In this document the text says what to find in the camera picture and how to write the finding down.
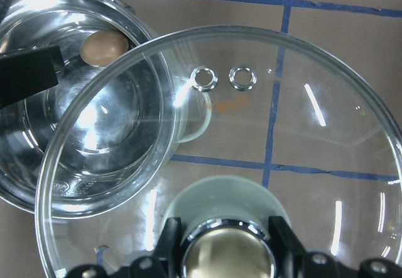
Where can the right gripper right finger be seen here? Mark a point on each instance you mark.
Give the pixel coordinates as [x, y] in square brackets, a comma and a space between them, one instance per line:
[293, 260]

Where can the brown egg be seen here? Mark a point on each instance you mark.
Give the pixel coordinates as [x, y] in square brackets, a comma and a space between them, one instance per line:
[103, 47]

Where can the pale green steel pot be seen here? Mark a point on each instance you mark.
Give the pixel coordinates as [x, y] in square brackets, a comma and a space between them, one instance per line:
[125, 132]

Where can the glass pot lid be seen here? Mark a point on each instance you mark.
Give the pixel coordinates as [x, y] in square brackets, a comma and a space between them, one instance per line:
[294, 133]

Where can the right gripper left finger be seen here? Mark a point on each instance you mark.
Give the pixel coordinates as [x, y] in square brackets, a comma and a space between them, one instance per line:
[161, 263]

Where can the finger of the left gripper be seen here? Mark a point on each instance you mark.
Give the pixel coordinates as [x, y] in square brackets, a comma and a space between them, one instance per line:
[27, 72]

